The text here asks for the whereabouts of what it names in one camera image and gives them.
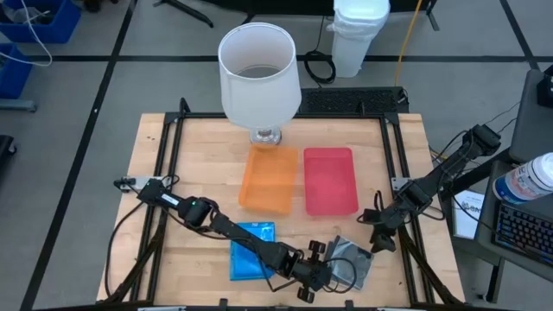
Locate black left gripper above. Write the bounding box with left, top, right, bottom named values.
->
left=287, top=239, right=333, bottom=304

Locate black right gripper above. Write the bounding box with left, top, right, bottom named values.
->
left=357, top=200, right=405, bottom=254

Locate blue plastic disc case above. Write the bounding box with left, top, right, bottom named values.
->
left=229, top=221, right=277, bottom=282

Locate red translucent plastic bin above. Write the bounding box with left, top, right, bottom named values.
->
left=302, top=147, right=359, bottom=217

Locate white paper sheet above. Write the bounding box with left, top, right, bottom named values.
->
left=451, top=189, right=486, bottom=241

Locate orange translucent plastic bin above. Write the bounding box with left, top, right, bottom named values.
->
left=238, top=144, right=300, bottom=216

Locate dark grey desk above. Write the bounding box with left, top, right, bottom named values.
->
left=473, top=159, right=553, bottom=277

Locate black backlit keyboard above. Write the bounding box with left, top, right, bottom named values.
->
left=492, top=200, right=553, bottom=265

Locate black perforated panel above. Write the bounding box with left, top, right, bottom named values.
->
left=297, top=86, right=410, bottom=116

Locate white wipes canister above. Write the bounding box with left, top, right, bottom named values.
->
left=492, top=151, right=553, bottom=206

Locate white shade glass table lamp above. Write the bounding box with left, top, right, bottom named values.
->
left=217, top=22, right=302, bottom=146

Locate grey side table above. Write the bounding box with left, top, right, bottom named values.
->
left=508, top=67, right=553, bottom=164

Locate white trash can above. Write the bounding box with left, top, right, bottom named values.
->
left=327, top=0, right=391, bottom=79

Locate black desk device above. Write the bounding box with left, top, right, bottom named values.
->
left=537, top=63, right=553, bottom=109

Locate black stand leg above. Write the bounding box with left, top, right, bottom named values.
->
left=153, top=0, right=215, bottom=29

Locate large blue storage bin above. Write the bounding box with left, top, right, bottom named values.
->
left=0, top=0, right=82, bottom=45

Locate small blue storage bin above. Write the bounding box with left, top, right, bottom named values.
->
left=0, top=42, right=34, bottom=100

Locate black metal table frame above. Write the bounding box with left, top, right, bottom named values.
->
left=103, top=97, right=466, bottom=311

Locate black coiled cable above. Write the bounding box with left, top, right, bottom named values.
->
left=303, top=16, right=337, bottom=86

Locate yellow hanging cable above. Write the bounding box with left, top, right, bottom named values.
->
left=393, top=0, right=424, bottom=87

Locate white cable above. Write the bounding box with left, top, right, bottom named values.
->
left=0, top=0, right=54, bottom=68

